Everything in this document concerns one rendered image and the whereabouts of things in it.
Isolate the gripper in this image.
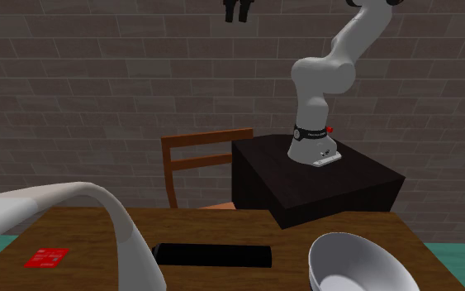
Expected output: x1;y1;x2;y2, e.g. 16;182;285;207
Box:
222;0;255;24

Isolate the brown wooden chair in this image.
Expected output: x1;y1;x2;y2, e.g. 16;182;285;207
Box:
160;127;255;211

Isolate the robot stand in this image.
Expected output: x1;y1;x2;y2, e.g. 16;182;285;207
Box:
230;134;406;231

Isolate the brown wooden table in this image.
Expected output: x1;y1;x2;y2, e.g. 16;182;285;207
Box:
0;206;465;291

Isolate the black flat bar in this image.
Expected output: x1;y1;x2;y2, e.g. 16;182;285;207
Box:
151;242;273;270

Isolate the white curved lamp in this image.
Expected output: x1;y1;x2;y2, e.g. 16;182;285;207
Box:
0;181;168;291

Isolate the white bowl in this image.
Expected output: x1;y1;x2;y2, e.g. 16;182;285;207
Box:
307;231;423;291

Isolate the red card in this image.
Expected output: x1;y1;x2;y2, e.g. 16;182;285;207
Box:
22;247;71;270

